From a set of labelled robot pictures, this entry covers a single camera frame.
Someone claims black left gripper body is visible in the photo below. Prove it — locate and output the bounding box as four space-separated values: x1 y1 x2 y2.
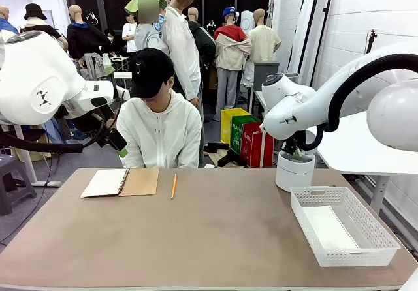
73 104 115 134

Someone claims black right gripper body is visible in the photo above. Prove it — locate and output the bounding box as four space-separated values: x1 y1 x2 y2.
280 130 307 155

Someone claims brown spiral notebook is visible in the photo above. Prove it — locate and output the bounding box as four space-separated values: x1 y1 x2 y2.
80 168 160 199

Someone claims white round lidded trash bin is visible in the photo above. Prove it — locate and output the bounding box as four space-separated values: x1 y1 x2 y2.
274 140 317 193

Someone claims red recycling bag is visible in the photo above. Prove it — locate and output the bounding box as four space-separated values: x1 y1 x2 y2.
240 121 276 169

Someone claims person in white hoodie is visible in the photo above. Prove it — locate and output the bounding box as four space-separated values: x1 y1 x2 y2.
116 88 202 170

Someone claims green recycling bag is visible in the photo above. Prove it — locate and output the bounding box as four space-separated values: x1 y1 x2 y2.
229 114 262 157

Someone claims small white side table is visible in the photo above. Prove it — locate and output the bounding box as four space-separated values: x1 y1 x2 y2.
249 89 267 168

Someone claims large white table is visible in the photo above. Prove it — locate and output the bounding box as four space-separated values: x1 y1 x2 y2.
310 111 418 214

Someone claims yellow recycling bag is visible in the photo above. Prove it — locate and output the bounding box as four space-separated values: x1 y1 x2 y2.
220 108 251 145

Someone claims black floor stand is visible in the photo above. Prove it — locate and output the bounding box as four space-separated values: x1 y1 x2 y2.
204 142 251 168

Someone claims black baseball cap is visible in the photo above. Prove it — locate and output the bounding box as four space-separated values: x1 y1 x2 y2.
129 48 176 99

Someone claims white desk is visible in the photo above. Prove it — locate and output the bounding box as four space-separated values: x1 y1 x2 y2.
0 123 63 188

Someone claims grey cabinet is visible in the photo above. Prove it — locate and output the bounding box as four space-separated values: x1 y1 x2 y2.
253 61 281 91

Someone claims mannequin in black hoodie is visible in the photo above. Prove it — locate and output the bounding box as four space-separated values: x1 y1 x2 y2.
66 3 114 80

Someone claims background person with mask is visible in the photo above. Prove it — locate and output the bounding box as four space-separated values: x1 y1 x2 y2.
103 28 120 55

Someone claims background person white t-shirt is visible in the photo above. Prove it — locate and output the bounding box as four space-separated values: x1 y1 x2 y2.
121 12 138 54

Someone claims grey plastic stool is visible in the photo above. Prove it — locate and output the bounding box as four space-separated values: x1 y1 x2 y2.
0 153 37 216

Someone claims mannequin with green hat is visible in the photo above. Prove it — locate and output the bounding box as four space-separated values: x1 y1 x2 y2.
123 0 171 54

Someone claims mannequin in cream shirt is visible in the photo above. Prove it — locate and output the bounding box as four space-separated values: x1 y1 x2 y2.
247 8 283 64

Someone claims mannequin blue cap red jacket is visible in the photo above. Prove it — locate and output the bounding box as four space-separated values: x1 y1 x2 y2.
212 6 253 123

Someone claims white perforated plastic basket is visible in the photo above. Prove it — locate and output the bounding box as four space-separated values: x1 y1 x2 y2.
289 185 402 268

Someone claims tall mannequin in white shirt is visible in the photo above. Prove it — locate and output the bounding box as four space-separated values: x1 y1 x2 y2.
161 0 202 108

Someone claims mannequin with black hat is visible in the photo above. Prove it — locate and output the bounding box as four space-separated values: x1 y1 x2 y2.
19 2 69 52

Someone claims black tripod stand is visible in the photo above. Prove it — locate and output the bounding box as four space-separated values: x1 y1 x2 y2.
364 29 379 55

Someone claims white oval device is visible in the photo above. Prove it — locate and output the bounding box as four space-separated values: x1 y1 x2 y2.
240 10 256 37

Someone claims mannequin with blue white jacket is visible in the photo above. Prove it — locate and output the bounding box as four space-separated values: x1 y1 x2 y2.
0 5 20 40

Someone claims mannequin in dark green hoodie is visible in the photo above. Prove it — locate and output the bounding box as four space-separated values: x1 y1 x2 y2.
186 7 217 91

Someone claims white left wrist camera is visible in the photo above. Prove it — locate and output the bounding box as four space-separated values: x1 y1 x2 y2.
112 85 131 102

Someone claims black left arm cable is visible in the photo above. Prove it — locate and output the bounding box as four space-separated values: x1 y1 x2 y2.
0 90 127 154

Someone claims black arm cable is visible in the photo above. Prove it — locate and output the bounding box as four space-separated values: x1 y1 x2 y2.
303 53 418 151
0 90 127 154

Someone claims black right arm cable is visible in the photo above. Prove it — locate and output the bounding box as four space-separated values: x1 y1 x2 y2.
303 53 418 151

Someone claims black wall pipe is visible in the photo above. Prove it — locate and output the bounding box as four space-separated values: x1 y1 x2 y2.
295 0 324 74
306 0 338 91

